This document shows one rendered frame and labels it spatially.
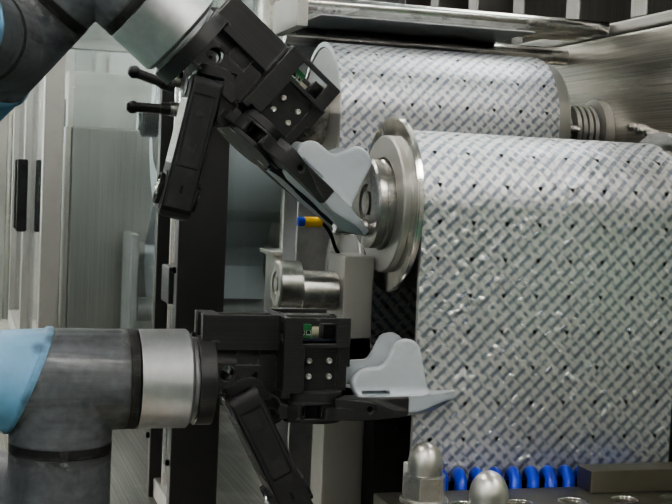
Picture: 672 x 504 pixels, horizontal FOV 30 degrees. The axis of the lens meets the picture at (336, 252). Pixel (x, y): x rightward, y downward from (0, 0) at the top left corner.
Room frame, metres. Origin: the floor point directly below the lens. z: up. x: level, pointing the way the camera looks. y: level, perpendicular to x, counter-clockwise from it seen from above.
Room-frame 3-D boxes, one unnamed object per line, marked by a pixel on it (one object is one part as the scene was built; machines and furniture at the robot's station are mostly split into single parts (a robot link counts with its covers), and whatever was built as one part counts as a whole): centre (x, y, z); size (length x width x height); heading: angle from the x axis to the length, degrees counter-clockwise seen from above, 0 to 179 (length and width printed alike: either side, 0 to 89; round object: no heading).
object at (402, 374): (0.98, -0.06, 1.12); 0.09 x 0.03 x 0.06; 106
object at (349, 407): (0.96, -0.02, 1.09); 0.09 x 0.05 x 0.02; 106
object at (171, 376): (0.95, 0.13, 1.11); 0.08 x 0.05 x 0.08; 17
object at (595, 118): (1.38, -0.25, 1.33); 0.07 x 0.07 x 0.07; 17
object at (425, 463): (0.93, -0.07, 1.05); 0.04 x 0.04 x 0.04
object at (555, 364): (1.03, -0.18, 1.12); 0.23 x 0.01 x 0.18; 107
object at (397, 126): (1.06, -0.04, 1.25); 0.15 x 0.01 x 0.15; 17
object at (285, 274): (1.07, 0.04, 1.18); 0.04 x 0.02 x 0.04; 17
